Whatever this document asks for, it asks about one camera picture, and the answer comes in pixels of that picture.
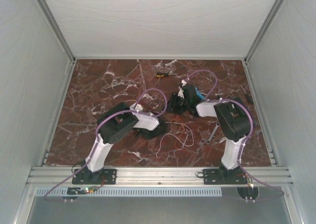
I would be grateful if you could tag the slotted grey cable duct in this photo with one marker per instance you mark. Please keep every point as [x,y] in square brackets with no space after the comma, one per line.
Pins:
[138,192]

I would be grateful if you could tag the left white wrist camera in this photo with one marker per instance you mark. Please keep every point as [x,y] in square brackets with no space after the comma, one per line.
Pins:
[137,107]

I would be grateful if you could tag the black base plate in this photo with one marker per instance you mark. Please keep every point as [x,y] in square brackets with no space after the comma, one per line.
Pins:
[221,176]
[103,176]

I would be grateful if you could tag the silver wrench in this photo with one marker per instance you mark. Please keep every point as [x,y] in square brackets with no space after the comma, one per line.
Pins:
[213,132]

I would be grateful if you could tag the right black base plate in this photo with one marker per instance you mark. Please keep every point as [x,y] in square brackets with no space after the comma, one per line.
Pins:
[221,176]

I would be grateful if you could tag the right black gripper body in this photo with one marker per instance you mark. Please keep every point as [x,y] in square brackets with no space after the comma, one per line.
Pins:
[177,104]

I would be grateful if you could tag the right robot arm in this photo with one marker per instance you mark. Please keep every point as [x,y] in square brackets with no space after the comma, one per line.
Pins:
[235,122]

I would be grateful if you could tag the black handle screwdriver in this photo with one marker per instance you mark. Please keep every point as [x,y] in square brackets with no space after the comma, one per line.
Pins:
[218,95]

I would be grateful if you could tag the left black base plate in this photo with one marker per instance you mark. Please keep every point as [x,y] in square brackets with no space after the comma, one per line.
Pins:
[103,176]

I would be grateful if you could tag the yellow black screwdriver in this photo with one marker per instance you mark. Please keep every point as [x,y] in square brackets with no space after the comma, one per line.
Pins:
[160,74]

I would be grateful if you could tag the black screwdriver far right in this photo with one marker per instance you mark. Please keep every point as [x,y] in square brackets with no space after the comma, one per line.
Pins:
[249,98]

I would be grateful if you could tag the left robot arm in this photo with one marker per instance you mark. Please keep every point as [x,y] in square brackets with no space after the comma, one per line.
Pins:
[112,127]

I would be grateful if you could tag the blue plastic tool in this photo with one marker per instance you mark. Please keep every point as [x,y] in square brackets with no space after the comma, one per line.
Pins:
[199,94]

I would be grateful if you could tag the aluminium front rail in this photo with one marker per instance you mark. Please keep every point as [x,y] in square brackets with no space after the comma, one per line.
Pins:
[157,176]

